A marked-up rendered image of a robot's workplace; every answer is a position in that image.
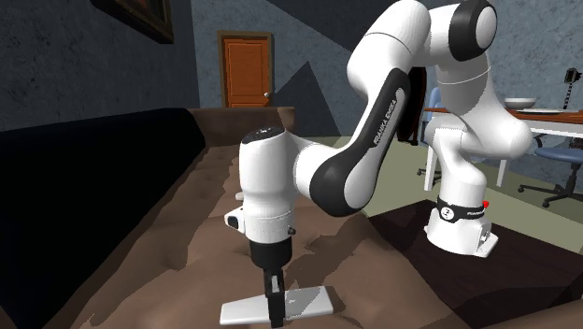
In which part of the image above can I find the white flat tablet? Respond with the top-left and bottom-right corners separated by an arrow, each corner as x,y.
219,285 -> 335,326

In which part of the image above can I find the wooden table with white legs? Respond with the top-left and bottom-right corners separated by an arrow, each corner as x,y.
422,67 -> 583,193

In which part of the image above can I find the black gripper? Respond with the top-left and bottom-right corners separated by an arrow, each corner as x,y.
248,236 -> 294,329

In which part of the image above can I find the dark framed wall picture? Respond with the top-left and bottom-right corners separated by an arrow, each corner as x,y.
90,0 -> 176,45

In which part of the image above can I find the dark robot stand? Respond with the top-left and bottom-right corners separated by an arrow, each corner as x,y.
367,199 -> 583,329

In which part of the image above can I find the orange wooden door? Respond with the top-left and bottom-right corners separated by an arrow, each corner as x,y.
217,30 -> 275,109

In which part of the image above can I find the blue office chair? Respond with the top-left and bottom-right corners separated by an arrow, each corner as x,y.
518,135 -> 583,208

